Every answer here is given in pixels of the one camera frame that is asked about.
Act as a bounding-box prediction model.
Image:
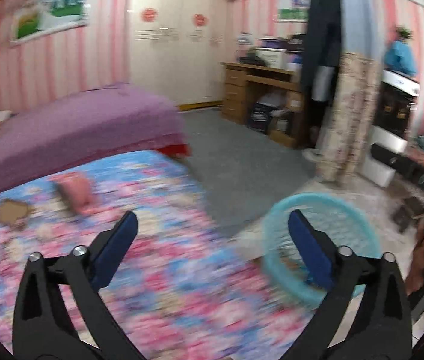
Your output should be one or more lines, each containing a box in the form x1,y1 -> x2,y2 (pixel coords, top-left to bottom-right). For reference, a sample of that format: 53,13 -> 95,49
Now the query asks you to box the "teal plastic basket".
262,193 -> 382,309

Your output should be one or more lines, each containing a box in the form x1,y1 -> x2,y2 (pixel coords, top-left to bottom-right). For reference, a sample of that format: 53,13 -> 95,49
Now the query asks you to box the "water dispenser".
359,69 -> 420,188

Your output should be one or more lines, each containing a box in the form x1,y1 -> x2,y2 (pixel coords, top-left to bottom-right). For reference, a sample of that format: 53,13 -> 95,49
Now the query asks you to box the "floral door curtain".
318,0 -> 381,185

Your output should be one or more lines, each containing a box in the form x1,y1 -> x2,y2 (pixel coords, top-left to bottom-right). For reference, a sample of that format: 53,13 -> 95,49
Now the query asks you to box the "brown phone case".
0,199 -> 32,229

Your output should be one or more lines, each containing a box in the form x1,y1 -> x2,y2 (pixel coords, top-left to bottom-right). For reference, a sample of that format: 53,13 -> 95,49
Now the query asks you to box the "pink metal mug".
49,172 -> 100,215

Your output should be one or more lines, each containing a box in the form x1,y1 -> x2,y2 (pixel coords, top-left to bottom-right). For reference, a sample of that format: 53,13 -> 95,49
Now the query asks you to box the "floral blue bed cover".
0,151 -> 311,359

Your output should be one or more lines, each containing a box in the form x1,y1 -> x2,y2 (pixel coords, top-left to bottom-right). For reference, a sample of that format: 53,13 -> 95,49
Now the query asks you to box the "hanging black garment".
301,0 -> 342,148

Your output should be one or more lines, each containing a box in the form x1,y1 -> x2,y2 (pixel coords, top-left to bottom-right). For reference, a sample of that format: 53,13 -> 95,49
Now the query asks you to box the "purple dotted bed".
0,83 -> 189,192

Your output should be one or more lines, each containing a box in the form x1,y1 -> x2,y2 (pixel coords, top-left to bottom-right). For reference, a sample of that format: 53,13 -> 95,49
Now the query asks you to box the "wooden desk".
221,63 -> 304,149

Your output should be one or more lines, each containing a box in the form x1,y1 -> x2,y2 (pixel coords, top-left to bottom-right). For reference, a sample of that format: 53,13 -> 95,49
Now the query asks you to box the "framed couple photo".
277,0 -> 310,23

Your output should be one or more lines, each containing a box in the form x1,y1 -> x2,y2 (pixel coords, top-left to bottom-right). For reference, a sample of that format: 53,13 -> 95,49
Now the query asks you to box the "white wardrobe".
127,0 -> 227,107

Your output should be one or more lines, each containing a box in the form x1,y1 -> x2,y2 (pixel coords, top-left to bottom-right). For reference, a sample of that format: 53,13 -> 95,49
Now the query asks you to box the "framed wedding photo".
10,0 -> 92,46

